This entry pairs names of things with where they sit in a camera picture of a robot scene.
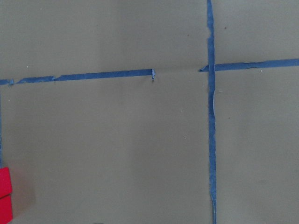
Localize red block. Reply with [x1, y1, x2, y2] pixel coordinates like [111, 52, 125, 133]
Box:
[0, 167, 12, 198]

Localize torn blue tape strip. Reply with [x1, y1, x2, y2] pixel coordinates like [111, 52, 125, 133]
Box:
[0, 69, 156, 85]

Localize short blue tape right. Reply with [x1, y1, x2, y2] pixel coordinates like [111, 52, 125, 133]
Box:
[198, 58, 299, 72]

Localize long vertical blue tape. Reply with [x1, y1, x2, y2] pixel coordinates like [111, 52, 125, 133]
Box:
[207, 0, 217, 224]

